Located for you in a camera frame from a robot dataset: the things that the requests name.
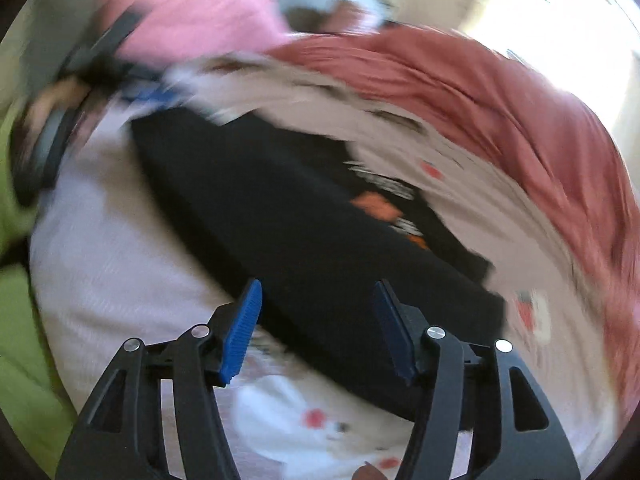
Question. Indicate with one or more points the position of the person's left hand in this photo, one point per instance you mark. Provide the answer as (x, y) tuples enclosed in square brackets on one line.
[(57, 100)]

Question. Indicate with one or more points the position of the beige printed bed cover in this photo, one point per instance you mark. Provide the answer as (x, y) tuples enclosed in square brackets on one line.
[(475, 200)]

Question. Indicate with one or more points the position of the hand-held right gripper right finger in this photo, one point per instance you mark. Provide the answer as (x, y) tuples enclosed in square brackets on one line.
[(395, 330)]

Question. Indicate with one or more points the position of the mauve floral pillow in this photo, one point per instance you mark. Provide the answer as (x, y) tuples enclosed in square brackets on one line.
[(340, 15)]

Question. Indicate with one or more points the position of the person's right hand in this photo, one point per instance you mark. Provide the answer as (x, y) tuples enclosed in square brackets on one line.
[(370, 472)]

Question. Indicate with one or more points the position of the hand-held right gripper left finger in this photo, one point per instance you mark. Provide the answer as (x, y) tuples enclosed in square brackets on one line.
[(240, 340)]

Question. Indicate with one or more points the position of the person's green clothing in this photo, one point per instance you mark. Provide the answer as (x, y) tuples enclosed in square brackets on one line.
[(30, 360)]

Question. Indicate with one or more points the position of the white printed bed sheet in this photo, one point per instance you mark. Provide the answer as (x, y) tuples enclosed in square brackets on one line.
[(125, 260)]

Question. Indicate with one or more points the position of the black long-sleeved shirt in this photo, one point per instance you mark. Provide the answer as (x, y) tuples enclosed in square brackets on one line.
[(275, 235)]

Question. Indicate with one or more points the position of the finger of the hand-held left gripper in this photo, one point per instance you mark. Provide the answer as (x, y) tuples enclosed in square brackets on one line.
[(152, 94)]

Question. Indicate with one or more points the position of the dusty red duvet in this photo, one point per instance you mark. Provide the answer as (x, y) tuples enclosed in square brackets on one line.
[(500, 110)]

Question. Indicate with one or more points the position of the pink quilted blanket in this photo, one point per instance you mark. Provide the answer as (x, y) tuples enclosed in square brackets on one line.
[(200, 25)]

